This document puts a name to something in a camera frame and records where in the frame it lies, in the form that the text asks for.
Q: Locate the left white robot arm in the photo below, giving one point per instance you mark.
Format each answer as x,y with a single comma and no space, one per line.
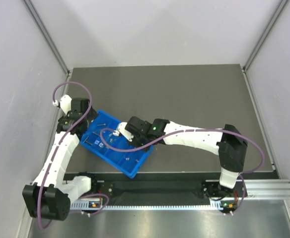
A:
48,196

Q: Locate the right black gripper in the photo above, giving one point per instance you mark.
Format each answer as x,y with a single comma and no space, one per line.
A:
137,143

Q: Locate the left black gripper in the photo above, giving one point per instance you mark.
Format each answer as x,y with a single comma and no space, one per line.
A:
88,116

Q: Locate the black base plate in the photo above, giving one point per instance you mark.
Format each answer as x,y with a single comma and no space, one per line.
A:
169,188

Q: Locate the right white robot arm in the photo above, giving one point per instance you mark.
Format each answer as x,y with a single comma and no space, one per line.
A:
228,145

